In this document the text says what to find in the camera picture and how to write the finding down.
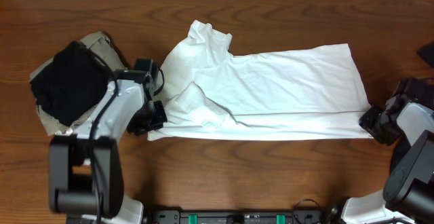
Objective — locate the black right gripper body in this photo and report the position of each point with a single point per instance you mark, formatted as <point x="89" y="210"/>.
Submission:
<point x="373" y="121"/>

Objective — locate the white t-shirt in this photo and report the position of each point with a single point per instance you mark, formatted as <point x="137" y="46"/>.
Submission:
<point x="292" y="95"/>

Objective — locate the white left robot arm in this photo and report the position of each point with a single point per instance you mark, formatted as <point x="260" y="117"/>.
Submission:
<point x="86" y="181"/>

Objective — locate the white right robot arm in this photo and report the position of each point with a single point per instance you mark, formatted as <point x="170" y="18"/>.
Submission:
<point x="407" y="196"/>

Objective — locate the dark object at right edge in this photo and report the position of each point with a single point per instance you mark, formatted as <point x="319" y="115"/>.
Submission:
<point x="426" y="52"/>

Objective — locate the black folded garment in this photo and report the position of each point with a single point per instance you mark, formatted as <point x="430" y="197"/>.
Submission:
<point x="74" y="82"/>

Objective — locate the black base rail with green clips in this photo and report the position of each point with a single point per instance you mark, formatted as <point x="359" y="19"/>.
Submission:
<point x="291" y="217"/>

